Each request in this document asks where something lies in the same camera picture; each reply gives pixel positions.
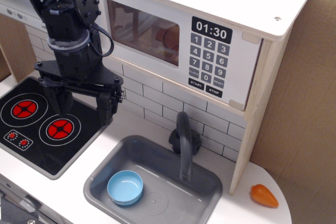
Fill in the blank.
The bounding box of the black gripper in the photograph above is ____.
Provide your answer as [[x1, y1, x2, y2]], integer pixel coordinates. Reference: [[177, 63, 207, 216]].
[[34, 31, 123, 126]]

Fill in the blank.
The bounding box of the white toy microwave door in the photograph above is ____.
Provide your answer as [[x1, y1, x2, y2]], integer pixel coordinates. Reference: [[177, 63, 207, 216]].
[[98, 0, 263, 111]]

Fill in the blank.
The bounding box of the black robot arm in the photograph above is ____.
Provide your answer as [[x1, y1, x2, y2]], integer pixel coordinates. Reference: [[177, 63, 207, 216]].
[[29, 0, 123, 126]]

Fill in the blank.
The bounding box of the wooden toy microwave cabinet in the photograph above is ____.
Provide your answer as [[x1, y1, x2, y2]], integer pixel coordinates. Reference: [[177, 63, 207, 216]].
[[98, 0, 307, 194]]

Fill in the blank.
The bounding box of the black toy stovetop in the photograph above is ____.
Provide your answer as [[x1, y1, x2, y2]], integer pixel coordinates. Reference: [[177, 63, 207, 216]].
[[1, 77, 104, 180]]

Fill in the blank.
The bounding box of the light blue bowl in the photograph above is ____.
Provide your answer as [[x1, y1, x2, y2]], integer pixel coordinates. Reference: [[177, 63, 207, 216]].
[[107, 170, 144, 206]]

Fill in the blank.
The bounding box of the orange translucent pot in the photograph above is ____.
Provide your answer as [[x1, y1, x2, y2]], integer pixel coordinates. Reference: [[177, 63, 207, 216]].
[[155, 25, 180, 66]]

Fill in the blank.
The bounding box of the dark grey toy faucet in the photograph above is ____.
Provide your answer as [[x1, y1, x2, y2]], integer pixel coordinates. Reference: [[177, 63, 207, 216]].
[[169, 111, 202, 182]]

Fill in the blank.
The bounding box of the grey range hood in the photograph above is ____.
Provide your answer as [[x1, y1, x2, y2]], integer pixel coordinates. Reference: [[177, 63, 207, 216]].
[[1, 0, 47, 32]]

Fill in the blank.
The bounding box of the grey toy sink basin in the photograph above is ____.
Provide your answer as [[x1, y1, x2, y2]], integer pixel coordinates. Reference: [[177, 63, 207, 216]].
[[83, 135, 222, 223]]

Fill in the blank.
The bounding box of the orange toy carrot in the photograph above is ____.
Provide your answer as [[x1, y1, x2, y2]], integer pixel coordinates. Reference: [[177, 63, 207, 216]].
[[250, 184, 279, 208]]

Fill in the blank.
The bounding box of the brown cardboard panel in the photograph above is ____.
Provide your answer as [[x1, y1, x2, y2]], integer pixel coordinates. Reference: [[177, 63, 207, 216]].
[[250, 0, 335, 223]]

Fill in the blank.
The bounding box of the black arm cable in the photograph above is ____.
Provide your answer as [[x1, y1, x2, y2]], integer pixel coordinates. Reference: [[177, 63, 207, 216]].
[[89, 23, 115, 57]]

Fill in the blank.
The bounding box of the grey oven front handle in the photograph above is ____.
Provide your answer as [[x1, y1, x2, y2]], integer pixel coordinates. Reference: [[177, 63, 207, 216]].
[[1, 177, 70, 223]]

